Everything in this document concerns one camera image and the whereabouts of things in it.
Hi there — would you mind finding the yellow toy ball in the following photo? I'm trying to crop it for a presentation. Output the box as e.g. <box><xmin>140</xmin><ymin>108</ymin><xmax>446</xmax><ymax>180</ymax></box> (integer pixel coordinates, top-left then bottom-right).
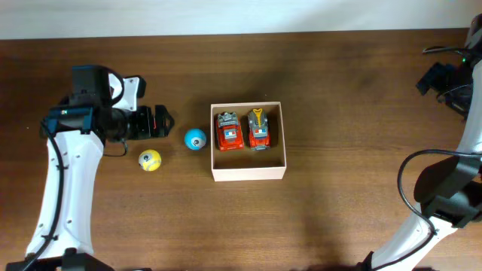
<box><xmin>139</xmin><ymin>149</ymin><xmax>162</xmax><ymax>172</ymax></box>

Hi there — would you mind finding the red fire truck grey top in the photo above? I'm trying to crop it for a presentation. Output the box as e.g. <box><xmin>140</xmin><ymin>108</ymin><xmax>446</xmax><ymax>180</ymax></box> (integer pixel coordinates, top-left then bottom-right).
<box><xmin>215</xmin><ymin>111</ymin><xmax>244</xmax><ymax>151</ymax></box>

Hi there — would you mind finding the red fire truck yellow ladder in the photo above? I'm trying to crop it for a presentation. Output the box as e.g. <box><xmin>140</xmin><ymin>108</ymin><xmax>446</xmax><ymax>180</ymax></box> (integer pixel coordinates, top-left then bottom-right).
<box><xmin>248</xmin><ymin>108</ymin><xmax>270</xmax><ymax>151</ymax></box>

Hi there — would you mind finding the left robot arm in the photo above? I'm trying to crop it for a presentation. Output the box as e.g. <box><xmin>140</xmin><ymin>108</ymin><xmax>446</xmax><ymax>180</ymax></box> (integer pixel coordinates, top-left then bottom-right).
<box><xmin>6</xmin><ymin>65</ymin><xmax>175</xmax><ymax>270</ymax></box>

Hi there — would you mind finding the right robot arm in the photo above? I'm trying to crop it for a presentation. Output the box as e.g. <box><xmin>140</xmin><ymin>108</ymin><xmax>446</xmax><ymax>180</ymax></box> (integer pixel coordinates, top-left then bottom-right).
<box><xmin>356</xmin><ymin>15</ymin><xmax>481</xmax><ymax>270</ymax></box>

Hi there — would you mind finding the blue toy ball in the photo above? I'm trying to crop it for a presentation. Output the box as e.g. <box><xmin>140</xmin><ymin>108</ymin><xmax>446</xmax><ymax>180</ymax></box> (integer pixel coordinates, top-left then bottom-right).
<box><xmin>184</xmin><ymin>129</ymin><xmax>206</xmax><ymax>151</ymax></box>

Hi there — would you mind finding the open cardboard box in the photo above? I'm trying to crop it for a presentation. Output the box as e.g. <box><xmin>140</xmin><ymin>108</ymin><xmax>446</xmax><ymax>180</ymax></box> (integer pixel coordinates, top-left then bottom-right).
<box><xmin>210</xmin><ymin>102</ymin><xmax>287</xmax><ymax>181</ymax></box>

